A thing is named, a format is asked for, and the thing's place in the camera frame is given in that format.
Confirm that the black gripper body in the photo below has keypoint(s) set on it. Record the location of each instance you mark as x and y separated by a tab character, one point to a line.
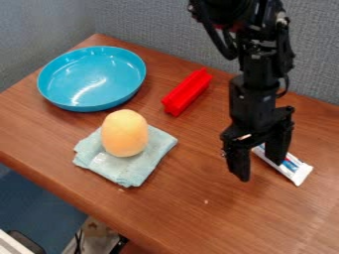
254	114

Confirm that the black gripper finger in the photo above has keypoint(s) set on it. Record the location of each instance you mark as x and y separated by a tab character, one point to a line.
239	162
277	144

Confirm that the white toothpaste tube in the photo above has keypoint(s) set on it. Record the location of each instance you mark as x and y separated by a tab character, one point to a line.
293	168

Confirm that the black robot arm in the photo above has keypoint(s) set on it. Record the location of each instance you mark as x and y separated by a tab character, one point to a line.
249	30

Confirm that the blue plastic plate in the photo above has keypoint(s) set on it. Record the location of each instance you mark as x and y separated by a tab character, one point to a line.
93	78

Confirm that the red plastic block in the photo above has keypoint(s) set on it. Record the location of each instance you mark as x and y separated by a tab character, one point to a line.
186	92

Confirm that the light blue folded cloth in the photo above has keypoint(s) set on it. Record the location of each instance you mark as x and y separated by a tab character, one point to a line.
127	171

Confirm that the orange egg-shaped sponge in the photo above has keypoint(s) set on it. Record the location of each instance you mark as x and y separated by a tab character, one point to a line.
125	133

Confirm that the objects under table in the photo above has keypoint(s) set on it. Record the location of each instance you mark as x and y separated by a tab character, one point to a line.
93	239

